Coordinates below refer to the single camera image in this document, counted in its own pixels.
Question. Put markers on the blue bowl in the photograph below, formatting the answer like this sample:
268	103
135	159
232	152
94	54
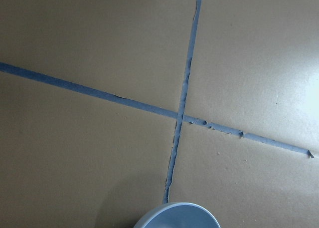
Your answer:
178	215

